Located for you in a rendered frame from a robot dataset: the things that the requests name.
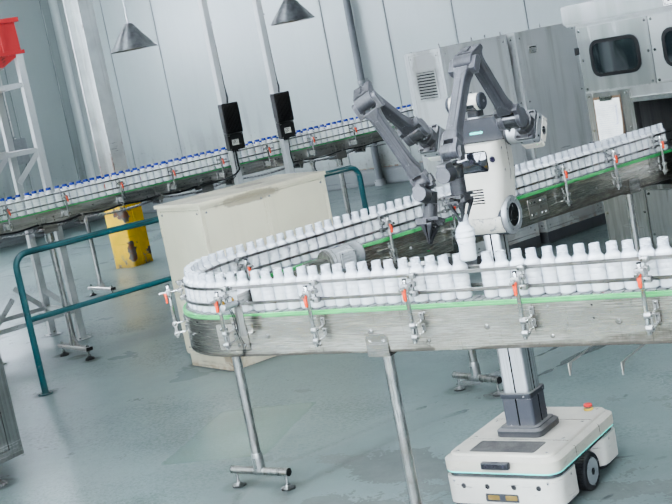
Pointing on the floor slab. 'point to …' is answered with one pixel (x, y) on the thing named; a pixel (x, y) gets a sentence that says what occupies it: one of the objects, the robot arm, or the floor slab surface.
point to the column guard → (126, 254)
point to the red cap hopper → (10, 48)
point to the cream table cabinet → (238, 228)
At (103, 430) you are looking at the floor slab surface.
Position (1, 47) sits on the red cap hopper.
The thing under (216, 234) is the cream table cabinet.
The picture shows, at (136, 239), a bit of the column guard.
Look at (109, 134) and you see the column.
